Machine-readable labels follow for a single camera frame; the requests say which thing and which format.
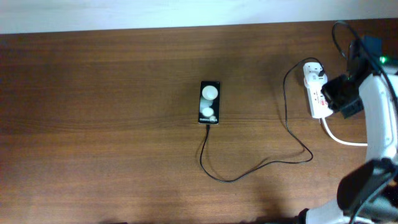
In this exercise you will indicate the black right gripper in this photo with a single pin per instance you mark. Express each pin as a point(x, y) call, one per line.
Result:
point(328, 90)

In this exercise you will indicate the black Samsung Galaxy smartphone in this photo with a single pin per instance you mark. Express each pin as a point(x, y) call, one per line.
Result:
point(209, 102)

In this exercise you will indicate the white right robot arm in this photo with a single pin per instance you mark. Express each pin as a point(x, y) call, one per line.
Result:
point(369, 193)

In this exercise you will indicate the black USB charger plug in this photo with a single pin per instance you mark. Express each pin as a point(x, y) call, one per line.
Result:
point(321, 73)

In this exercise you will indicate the white power strip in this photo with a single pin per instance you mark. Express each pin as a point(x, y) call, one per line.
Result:
point(316, 100)

